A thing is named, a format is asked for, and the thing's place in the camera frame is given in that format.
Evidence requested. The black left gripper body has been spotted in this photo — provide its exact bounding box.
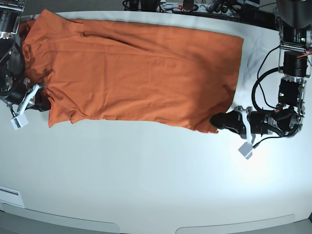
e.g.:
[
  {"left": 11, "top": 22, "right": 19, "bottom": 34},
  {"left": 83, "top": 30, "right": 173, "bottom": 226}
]
[{"left": 240, "top": 106, "right": 277, "bottom": 139}]

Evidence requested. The white power strip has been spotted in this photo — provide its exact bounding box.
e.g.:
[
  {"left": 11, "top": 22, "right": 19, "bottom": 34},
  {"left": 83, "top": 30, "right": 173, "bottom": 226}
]
[{"left": 157, "top": 0, "right": 244, "bottom": 15}]

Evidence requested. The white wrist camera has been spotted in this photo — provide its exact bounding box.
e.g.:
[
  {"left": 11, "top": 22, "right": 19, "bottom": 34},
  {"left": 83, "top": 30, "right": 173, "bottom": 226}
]
[
  {"left": 11, "top": 114, "right": 29, "bottom": 130},
  {"left": 238, "top": 142, "right": 254, "bottom": 159}
]

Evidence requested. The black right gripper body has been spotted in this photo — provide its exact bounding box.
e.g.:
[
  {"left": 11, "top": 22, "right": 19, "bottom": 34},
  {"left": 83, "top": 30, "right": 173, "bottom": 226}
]
[{"left": 4, "top": 78, "right": 44, "bottom": 110}]

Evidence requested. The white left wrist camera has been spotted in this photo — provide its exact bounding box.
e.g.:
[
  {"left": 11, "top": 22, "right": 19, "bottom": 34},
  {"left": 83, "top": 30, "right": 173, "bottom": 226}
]
[{"left": 238, "top": 142, "right": 254, "bottom": 159}]

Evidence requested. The white label on table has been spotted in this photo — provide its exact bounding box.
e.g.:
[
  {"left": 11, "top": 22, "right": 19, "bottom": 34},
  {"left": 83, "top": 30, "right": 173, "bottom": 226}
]
[{"left": 0, "top": 186, "right": 25, "bottom": 208}]

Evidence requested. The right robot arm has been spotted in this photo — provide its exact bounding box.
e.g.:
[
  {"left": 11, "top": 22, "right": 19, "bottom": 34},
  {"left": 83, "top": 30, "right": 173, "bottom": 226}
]
[{"left": 0, "top": 0, "right": 51, "bottom": 115}]

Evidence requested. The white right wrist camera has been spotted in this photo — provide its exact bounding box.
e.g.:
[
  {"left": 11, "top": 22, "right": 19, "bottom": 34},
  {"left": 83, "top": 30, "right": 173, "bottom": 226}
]
[{"left": 11, "top": 114, "right": 29, "bottom": 130}]

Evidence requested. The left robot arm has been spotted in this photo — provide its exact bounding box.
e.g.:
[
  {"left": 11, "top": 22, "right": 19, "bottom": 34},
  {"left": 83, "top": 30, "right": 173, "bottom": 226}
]
[{"left": 210, "top": 0, "right": 312, "bottom": 139}]

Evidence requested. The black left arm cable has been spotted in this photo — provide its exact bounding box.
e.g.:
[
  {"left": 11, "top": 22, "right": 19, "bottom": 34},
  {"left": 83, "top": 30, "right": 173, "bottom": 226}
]
[{"left": 251, "top": 45, "right": 283, "bottom": 112}]

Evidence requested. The orange T-shirt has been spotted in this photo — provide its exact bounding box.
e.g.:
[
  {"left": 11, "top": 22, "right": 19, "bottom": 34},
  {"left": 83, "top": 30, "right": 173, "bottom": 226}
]
[{"left": 19, "top": 10, "right": 243, "bottom": 133}]

